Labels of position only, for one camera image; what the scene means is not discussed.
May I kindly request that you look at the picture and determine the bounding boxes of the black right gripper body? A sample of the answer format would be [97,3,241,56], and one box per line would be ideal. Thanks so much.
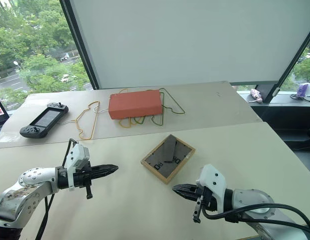
[192,185,218,224]

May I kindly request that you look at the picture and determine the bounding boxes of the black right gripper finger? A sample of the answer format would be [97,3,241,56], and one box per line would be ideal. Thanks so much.
[173,190,198,201]
[171,183,198,193]

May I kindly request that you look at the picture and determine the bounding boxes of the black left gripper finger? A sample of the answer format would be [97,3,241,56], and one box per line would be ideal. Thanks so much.
[91,169,118,180]
[91,164,119,174]

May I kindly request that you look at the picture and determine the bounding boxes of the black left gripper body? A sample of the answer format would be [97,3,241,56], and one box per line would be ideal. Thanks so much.
[72,161,94,200]

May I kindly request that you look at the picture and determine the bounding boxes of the black handheld game console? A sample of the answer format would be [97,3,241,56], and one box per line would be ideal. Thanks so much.
[19,101,70,139]

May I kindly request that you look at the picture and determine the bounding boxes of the orange cardboard box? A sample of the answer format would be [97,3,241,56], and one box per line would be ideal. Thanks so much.
[107,89,163,122]

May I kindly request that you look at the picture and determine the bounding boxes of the black laptop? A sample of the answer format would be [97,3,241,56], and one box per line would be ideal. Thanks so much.
[0,93,11,130]

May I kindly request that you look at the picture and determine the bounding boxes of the black window sill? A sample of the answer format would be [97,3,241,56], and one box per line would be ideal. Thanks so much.
[236,89,310,132]

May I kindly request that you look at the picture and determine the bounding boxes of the pink folded umbrella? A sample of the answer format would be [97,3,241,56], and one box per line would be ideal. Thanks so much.
[248,87,264,104]

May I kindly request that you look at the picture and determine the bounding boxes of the white roller blind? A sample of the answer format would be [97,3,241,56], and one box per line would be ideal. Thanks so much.
[69,0,310,90]

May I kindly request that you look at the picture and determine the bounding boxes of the purple plastic bag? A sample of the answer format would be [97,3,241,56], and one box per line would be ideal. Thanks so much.
[296,82,310,98]

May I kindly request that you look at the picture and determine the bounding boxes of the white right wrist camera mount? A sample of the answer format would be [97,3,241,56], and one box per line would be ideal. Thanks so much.
[195,163,229,214]

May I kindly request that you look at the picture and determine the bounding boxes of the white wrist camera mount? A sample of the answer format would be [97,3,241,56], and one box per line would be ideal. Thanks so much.
[61,143,91,192]
[195,163,229,214]

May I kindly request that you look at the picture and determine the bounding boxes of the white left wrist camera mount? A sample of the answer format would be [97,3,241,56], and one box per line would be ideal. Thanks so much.
[61,143,91,192]

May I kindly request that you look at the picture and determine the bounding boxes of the wooden framed picture frame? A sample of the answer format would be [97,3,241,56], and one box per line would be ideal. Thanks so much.
[140,134,197,186]

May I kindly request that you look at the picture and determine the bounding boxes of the yellow wire hanger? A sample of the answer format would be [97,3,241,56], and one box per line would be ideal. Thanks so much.
[74,100,101,141]

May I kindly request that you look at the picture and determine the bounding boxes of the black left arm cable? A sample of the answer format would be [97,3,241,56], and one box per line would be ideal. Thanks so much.
[34,138,79,240]

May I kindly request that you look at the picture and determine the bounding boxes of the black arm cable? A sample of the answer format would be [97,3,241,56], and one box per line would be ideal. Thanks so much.
[34,138,79,240]
[200,203,310,234]

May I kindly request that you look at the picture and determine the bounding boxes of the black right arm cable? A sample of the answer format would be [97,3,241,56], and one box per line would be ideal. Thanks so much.
[200,203,310,234]

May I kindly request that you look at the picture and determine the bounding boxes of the bright green wire hanger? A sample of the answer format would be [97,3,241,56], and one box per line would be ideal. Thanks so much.
[134,89,166,127]

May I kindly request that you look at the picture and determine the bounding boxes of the olive green wire hanger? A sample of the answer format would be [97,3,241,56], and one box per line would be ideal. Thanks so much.
[158,87,187,116]

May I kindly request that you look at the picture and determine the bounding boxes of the black window frame post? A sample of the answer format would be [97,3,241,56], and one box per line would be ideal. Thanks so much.
[59,0,100,91]
[254,37,310,104]

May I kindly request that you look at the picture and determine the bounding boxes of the black cables on sill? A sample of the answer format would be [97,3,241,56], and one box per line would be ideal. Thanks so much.
[289,92,310,103]

